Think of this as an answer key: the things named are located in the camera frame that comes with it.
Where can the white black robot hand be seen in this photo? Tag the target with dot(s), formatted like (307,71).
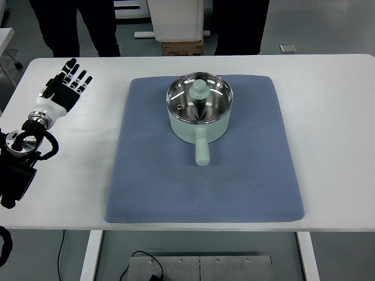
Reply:
(56,100)

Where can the metal base plate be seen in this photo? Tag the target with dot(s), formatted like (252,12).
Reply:
(201,268)

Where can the cardboard box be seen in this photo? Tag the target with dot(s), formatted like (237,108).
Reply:
(194,48)

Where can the green pot with handle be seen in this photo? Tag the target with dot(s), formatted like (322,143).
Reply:
(200,128)

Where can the glass lid with green knob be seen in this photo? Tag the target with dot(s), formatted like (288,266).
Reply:
(199,98)

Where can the white table leg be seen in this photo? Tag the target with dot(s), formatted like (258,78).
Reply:
(89,267)
(307,256)

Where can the blue quilted mat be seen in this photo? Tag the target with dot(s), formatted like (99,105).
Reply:
(246,175)

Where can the grey floor plate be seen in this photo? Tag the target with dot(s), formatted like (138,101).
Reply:
(287,49)

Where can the person in black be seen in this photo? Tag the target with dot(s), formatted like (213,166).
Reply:
(239,26)
(58,25)

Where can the person in black right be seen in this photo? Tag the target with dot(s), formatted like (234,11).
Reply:
(239,26)

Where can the white table leg left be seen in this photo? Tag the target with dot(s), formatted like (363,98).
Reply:
(89,267)

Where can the person in black left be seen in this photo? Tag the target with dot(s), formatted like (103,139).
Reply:
(58,25)

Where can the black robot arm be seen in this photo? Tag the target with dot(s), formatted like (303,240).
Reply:
(21,149)

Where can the white table leg right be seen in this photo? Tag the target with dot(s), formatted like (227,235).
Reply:
(307,256)

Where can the white cabinet stand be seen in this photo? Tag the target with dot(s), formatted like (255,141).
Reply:
(175,21)

